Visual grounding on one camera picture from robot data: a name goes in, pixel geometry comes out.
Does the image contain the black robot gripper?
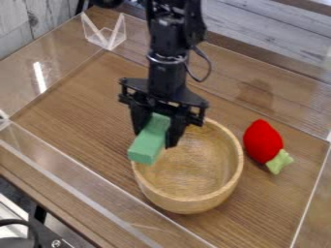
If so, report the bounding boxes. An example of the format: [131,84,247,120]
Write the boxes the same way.
[119,53,208,148]

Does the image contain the green rectangular block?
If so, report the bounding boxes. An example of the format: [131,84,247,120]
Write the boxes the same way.
[127,113,171,165]

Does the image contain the light wooden bowl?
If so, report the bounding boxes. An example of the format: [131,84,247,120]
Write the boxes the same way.
[132,118,244,214]

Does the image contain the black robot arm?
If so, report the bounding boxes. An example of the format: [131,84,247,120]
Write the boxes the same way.
[119,0,208,148]

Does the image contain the red plush strawberry toy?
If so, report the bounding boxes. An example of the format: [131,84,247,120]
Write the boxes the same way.
[243,119,293,174]

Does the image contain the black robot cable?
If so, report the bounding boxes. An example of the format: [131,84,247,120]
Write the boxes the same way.
[184,45,213,83]

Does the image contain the clear acrylic corner bracket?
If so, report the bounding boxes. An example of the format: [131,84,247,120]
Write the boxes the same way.
[80,14,127,51]

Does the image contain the clear acrylic tray wall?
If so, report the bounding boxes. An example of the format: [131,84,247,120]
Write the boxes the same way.
[0,110,216,248]

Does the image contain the black table clamp mount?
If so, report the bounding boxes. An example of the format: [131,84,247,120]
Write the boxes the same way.
[0,206,76,248]

